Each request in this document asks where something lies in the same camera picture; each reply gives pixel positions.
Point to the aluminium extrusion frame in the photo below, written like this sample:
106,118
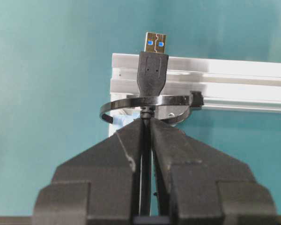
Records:
225,84

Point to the black zip tie loop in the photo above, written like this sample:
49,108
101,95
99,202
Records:
148,106

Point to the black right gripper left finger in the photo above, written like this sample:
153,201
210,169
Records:
100,186

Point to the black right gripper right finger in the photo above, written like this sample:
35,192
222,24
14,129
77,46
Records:
200,185

